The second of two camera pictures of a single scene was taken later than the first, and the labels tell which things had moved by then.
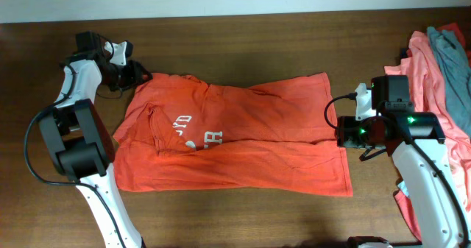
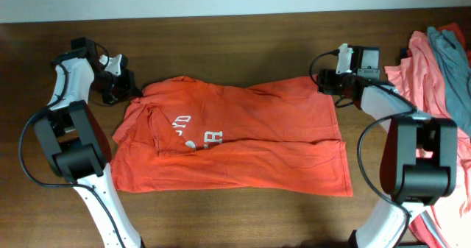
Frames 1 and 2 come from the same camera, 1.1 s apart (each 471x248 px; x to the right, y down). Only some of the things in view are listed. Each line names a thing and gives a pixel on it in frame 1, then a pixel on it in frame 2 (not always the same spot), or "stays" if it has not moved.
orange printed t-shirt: (179, 132) stays
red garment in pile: (457, 31) stays
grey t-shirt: (456, 74) stays
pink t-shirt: (431, 94) stays
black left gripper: (132, 76) to (127, 90)
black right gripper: (345, 135) to (326, 79)
